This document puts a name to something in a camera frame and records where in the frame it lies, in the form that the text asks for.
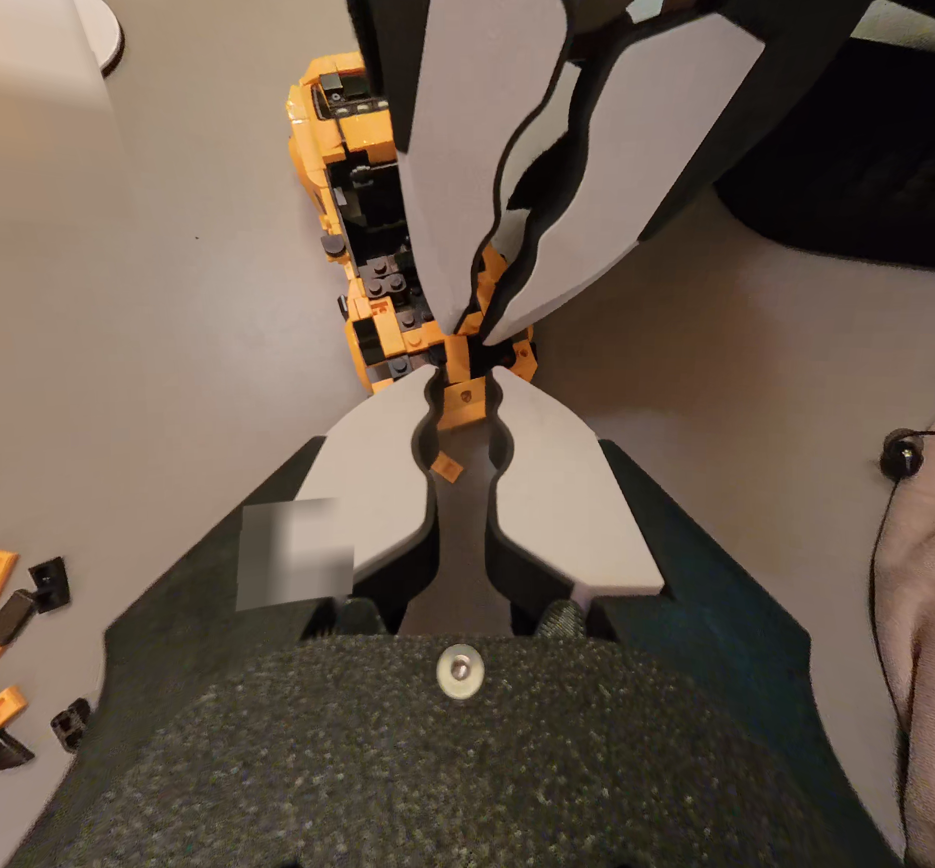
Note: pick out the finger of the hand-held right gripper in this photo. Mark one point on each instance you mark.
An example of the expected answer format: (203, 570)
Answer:
(475, 79)
(657, 123)

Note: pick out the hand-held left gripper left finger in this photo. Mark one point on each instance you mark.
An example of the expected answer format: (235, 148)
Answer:
(365, 459)

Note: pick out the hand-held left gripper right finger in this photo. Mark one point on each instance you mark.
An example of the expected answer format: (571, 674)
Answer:
(570, 510)

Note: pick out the orange lego bracket piece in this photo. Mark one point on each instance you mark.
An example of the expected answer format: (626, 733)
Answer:
(445, 468)

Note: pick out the orange lego car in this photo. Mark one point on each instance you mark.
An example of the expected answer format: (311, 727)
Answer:
(321, 145)

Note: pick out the small black lego slope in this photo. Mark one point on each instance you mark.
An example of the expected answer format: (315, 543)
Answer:
(71, 723)
(49, 581)

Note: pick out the pile of orange black lego pieces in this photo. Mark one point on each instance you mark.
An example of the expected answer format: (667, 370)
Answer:
(14, 616)

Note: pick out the black quilted cushion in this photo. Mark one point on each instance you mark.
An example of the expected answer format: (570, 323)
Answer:
(840, 174)

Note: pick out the black earphone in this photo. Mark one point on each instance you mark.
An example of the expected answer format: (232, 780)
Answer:
(902, 453)

